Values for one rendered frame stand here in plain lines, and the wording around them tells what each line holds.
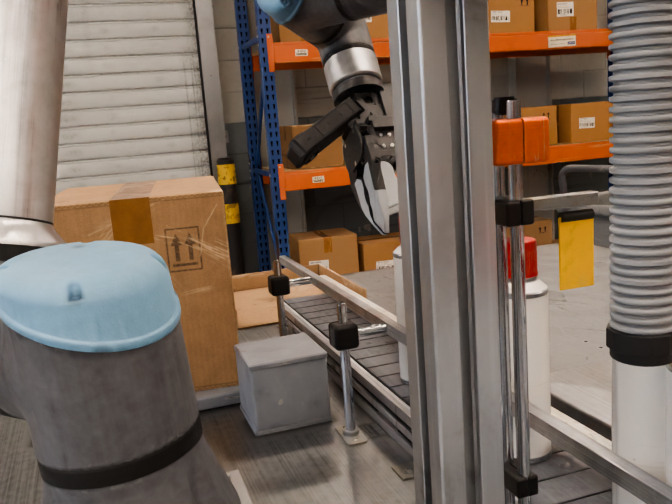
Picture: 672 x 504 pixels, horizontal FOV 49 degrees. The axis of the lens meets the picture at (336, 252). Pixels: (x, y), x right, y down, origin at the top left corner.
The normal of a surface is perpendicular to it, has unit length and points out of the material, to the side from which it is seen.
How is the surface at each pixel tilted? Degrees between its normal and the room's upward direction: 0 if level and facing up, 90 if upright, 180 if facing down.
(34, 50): 85
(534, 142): 90
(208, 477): 68
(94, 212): 90
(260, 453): 0
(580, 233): 90
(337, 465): 0
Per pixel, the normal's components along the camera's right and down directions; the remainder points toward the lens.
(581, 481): -0.07, -0.98
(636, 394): -0.70, 0.18
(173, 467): 0.74, 0.01
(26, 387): -0.53, 0.25
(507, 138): 0.32, 0.15
